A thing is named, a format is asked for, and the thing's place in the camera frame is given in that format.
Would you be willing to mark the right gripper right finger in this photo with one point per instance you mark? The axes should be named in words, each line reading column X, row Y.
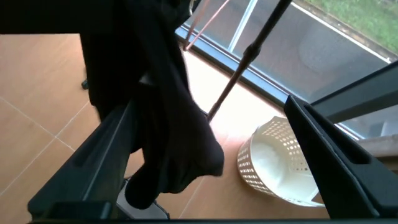
column 335, row 161

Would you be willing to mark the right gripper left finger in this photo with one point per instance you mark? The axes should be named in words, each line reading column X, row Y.
column 93, row 168

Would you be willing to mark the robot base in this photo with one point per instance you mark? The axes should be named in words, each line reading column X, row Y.
column 146, row 213

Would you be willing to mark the white laundry basket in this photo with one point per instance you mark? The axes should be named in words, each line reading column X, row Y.
column 280, row 168

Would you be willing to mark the black clothes rack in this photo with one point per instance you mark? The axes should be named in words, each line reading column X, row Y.
column 248, row 56

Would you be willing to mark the pink clothes hanger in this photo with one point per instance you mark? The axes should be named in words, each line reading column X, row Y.
column 202, row 28

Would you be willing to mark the beige curtain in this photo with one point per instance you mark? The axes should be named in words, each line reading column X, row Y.
column 379, row 149

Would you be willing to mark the window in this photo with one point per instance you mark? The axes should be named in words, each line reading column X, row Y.
column 311, row 56

